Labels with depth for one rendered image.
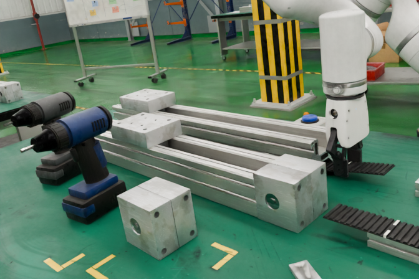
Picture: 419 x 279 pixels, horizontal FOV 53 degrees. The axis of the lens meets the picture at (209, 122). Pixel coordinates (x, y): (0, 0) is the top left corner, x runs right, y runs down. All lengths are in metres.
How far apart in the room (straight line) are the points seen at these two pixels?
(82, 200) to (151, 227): 0.23
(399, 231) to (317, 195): 0.15
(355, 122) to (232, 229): 0.32
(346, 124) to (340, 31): 0.18
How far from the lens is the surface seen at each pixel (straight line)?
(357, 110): 0.88
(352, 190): 0.89
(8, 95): 2.44
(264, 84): 4.23
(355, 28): 0.83
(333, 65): 0.83
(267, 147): 0.99
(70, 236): 0.89
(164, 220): 0.72
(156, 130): 1.00
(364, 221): 0.73
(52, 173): 1.12
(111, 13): 6.61
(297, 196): 0.73
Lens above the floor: 1.20
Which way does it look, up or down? 17 degrees down
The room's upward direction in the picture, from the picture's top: 8 degrees counter-clockwise
